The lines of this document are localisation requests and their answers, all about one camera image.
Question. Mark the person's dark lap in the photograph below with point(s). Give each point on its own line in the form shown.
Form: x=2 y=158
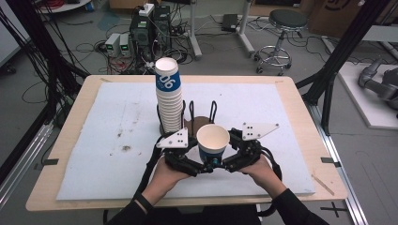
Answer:
x=203 y=217

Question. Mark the white power supply unit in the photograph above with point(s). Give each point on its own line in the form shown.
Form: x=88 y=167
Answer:
x=112 y=43
x=124 y=45

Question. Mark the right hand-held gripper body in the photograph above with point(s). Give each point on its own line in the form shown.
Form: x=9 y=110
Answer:
x=250 y=150

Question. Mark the white round table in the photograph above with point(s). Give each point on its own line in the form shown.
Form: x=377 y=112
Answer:
x=67 y=6

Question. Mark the black box on floor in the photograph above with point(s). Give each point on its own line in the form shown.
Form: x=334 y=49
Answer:
x=230 y=22

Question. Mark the black round stool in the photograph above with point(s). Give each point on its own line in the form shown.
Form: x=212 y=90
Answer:
x=286 y=20

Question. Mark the white power strip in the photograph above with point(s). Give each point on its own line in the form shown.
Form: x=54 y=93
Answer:
x=146 y=10

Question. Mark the black tape piece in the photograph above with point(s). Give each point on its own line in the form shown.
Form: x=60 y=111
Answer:
x=330 y=161
x=50 y=162

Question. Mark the aluminium rail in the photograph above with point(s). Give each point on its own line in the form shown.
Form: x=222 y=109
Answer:
x=341 y=175
x=22 y=162

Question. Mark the white blue-banded paper cup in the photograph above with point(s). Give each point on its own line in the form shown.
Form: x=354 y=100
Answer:
x=212 y=137

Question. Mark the stack of white paper cups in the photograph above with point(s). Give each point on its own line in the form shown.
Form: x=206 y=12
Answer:
x=169 y=100

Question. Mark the white floor platform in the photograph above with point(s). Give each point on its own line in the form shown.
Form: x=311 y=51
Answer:
x=359 y=103

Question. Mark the person's left hand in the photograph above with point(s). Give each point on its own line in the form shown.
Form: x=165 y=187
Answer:
x=165 y=178

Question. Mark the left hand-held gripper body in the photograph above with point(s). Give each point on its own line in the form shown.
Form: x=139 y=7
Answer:
x=175 y=142

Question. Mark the person's right hand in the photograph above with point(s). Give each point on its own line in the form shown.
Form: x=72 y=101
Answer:
x=264 y=176

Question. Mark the brown cardboard box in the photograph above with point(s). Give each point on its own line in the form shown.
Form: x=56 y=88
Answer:
x=341 y=17

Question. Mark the black wristband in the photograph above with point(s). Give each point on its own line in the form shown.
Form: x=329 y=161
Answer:
x=144 y=202

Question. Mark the white desk leg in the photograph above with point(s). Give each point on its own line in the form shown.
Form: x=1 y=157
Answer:
x=245 y=31
x=194 y=34

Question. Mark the white foam mat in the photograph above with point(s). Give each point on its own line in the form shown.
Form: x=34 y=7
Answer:
x=109 y=168

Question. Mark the black computer tower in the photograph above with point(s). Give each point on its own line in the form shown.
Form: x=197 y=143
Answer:
x=147 y=34

